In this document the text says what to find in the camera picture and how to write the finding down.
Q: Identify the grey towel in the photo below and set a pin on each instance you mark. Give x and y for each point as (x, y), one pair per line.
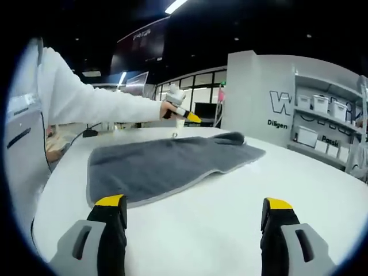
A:
(149, 166)

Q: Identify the person's left hand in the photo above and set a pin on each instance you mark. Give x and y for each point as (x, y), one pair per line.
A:
(164, 109)

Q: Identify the black screen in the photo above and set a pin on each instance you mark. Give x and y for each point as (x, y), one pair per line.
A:
(205, 109)

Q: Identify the white paper cup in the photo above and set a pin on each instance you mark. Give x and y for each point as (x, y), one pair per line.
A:
(180, 124)

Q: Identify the pink hanging cloth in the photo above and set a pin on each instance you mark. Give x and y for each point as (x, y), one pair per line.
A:
(221, 95)

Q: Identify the large display screen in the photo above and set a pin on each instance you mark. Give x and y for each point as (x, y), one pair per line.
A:
(137, 80)

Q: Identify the white lettered pillar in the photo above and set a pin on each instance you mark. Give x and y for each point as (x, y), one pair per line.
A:
(247, 95)

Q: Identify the black hanging banner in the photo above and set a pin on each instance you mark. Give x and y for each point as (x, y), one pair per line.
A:
(141, 43)

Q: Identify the black power adapter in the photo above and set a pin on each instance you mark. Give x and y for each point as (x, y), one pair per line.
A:
(89, 133)

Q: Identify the ceiling light strip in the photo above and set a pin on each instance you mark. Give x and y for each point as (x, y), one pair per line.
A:
(175, 5)

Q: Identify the grey metal shelf unit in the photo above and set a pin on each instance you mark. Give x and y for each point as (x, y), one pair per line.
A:
(325, 83)

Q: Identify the grey chest device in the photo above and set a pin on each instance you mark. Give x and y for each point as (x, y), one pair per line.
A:
(23, 120)

